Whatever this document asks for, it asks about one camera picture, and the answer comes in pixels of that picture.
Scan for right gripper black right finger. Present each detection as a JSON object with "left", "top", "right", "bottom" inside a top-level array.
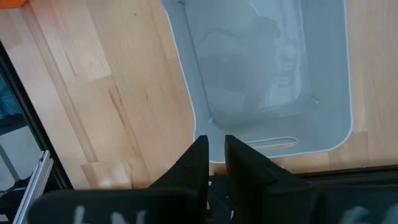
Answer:
[{"left": 224, "top": 135, "right": 398, "bottom": 224}]

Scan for black frame side rails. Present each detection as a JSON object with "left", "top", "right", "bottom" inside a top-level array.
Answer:
[{"left": 295, "top": 164, "right": 398, "bottom": 188}]

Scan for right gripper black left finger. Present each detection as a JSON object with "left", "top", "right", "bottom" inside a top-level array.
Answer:
[{"left": 27, "top": 135, "right": 210, "bottom": 224}]

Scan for black frame long beam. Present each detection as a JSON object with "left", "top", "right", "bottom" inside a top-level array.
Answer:
[{"left": 0, "top": 40, "right": 74, "bottom": 190}]

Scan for orange plastic mesh basket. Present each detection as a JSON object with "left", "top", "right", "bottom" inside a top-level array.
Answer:
[{"left": 0, "top": 0, "right": 29, "bottom": 9}]

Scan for silver aluminium extrusion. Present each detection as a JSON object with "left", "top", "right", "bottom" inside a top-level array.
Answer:
[{"left": 12, "top": 150, "right": 54, "bottom": 224}]

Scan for grey plastic bin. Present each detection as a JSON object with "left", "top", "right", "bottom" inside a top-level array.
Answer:
[{"left": 160, "top": 0, "right": 354, "bottom": 164}]

